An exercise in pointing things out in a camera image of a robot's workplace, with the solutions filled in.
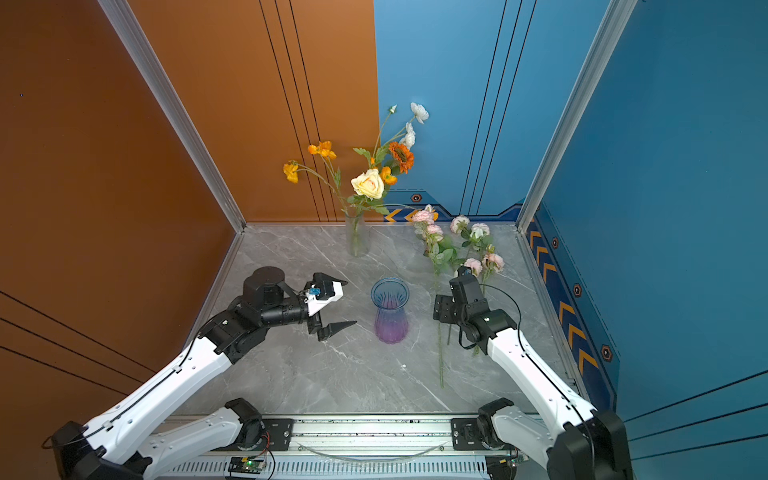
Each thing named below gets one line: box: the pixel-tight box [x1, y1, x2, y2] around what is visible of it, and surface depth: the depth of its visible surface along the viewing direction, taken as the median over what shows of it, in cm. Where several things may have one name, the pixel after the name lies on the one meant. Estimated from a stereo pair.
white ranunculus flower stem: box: [372, 102, 430, 163], surface depth 90 cm
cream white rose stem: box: [347, 168, 390, 217], surface depth 72 cm
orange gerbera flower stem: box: [388, 142, 415, 175], surface depth 87 cm
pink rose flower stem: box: [482, 253, 505, 296], surface depth 105 cm
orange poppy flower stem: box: [283, 141, 350, 218], surface depth 91 cm
